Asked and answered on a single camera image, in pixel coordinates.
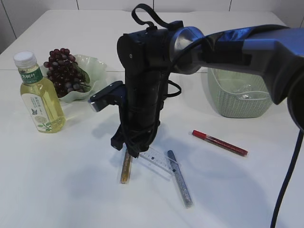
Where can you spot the gold glitter pen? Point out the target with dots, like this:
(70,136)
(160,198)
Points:
(126,168)

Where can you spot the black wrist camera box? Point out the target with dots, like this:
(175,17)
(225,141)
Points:
(113,94)

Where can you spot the green wavy glass plate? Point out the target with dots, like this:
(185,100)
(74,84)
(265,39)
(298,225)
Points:
(96,71)

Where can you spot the green plastic woven basket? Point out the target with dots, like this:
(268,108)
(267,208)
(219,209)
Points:
(222,85)

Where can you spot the purple artificial grape bunch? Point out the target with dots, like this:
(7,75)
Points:
(65,73)

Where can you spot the clear plastic sheet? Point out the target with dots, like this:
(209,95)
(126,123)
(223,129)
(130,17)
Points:
(244,91)

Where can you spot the red marker pen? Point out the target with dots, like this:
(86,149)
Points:
(222,144)

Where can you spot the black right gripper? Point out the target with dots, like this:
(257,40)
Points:
(134,139)

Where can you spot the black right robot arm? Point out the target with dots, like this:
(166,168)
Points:
(273,52)

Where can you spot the yellow tea drink bottle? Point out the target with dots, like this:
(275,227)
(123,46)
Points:
(38,94)

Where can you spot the clear plastic ruler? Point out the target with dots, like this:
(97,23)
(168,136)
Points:
(165,161)

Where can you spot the silver glitter pen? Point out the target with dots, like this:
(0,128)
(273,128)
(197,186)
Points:
(182,186)

